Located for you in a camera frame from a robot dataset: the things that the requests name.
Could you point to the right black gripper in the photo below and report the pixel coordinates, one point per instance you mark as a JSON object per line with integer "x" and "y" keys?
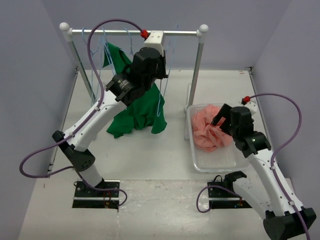
{"x": 224, "y": 112}

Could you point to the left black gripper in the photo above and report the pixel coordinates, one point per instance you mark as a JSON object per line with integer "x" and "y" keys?
{"x": 163, "y": 61}

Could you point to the blue hanger of pink shirt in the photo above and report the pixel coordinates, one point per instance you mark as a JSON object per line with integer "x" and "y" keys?
{"x": 170, "y": 49}

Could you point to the pink t shirt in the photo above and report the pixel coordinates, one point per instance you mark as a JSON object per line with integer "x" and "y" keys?
{"x": 208, "y": 137}

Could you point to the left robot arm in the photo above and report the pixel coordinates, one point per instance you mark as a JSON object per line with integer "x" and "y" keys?
{"x": 133, "y": 84}

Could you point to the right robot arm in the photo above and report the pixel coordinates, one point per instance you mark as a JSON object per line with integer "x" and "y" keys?
{"x": 284, "y": 215}

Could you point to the blue hanger with green shirt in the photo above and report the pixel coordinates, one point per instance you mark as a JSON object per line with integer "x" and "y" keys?
{"x": 130, "y": 41}

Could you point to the green t shirt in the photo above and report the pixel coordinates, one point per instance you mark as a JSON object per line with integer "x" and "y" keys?
{"x": 147, "y": 111}

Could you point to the empty blue hanger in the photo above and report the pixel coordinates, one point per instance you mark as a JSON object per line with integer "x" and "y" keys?
{"x": 94, "y": 92}
{"x": 109, "y": 59}

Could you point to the clear plastic basket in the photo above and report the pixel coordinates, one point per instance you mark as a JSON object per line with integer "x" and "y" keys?
{"x": 223, "y": 160}

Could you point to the metal clothes rack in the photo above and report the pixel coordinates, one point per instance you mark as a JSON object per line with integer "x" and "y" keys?
{"x": 69, "y": 33}

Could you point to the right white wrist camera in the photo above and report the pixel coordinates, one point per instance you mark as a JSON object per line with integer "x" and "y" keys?
{"x": 252, "y": 106}

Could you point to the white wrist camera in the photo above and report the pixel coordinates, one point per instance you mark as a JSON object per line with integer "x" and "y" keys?
{"x": 156, "y": 40}
{"x": 252, "y": 106}

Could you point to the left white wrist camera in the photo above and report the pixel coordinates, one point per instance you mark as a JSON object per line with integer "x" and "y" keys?
{"x": 156, "y": 40}

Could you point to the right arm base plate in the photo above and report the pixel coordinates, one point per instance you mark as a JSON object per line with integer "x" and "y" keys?
{"x": 221, "y": 199}

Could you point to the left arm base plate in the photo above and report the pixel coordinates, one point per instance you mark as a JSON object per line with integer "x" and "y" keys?
{"x": 87, "y": 198}

